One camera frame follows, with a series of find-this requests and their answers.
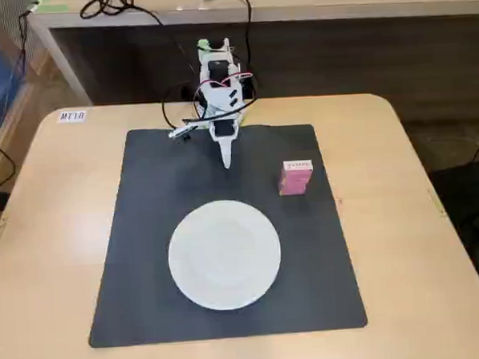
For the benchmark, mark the pink printed carton box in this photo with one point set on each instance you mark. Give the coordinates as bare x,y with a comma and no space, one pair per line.
296,180

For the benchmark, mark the white round paper plate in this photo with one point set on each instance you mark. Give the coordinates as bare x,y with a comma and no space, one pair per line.
225,255

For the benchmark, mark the light wooden desk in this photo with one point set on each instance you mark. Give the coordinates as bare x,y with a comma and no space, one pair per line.
335,9

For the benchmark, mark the dark grey mat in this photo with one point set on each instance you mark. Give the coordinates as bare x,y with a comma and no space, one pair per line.
147,252

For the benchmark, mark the white paper label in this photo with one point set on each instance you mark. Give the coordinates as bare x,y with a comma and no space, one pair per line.
72,116

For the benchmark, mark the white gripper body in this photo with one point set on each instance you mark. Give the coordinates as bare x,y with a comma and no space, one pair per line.
223,130

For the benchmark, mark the green plastic clip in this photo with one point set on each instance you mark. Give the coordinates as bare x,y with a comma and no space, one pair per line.
204,45

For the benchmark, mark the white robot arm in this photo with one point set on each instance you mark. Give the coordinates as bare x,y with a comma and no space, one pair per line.
218,95

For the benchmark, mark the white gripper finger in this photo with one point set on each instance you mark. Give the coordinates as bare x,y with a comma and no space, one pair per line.
230,152
223,152

